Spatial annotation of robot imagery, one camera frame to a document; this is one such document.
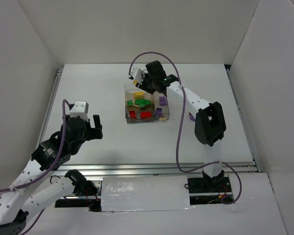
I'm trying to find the yellow curved lego piece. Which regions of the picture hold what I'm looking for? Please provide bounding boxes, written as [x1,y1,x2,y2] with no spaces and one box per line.
[133,92,145,96]

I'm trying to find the purple square lego brick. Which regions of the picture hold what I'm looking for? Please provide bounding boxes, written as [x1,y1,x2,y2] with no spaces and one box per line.
[158,96,168,106]

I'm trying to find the green lego plate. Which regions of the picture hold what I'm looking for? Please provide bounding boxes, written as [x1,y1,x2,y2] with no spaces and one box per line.
[134,98,146,106]

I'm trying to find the purple arch lego brick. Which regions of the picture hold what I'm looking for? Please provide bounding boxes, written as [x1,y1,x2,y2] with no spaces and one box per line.
[155,108,162,118]

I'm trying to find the red arch lego brick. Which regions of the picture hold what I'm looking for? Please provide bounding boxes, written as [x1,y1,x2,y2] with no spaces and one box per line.
[129,111,136,119]

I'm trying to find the yellow lego plate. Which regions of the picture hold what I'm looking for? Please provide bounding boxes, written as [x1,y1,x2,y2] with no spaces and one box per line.
[133,73,142,87]

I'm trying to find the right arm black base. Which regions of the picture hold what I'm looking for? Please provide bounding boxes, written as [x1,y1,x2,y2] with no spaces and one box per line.
[184,177,232,195]

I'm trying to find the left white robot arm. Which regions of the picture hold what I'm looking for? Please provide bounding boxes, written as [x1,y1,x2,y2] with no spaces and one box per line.
[0,115,103,235]

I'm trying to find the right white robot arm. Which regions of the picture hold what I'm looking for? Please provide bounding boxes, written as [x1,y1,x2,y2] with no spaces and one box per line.
[129,61,226,189]

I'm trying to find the clear plastic bin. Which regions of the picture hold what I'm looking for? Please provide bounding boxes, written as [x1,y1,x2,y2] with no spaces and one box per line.
[124,83,150,97]

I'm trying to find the dark grey plastic bin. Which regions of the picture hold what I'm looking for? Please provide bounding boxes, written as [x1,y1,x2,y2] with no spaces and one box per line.
[125,106,155,124]

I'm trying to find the white tape covered panel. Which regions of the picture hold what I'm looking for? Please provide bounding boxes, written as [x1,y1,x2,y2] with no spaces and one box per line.
[101,175,191,212]

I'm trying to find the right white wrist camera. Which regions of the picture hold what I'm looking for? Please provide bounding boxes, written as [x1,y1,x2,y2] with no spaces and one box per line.
[128,67,143,88]

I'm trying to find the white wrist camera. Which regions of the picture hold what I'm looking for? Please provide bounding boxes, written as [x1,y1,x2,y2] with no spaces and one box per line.
[69,101,89,121]
[128,67,143,88]

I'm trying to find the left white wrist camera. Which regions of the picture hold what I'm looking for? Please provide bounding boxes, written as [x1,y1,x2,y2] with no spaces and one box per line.
[69,101,89,121]

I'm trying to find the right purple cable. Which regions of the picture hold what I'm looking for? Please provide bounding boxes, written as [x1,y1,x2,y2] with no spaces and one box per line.
[128,51,243,205]

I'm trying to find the purple cable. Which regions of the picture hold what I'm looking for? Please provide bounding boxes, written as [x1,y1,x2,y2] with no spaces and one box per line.
[0,99,74,235]
[128,51,243,205]

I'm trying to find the aluminium table frame rail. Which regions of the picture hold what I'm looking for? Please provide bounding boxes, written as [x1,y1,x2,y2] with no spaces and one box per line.
[41,64,259,176]

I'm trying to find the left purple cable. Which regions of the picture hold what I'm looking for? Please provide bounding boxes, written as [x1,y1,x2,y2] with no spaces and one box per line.
[0,99,74,235]

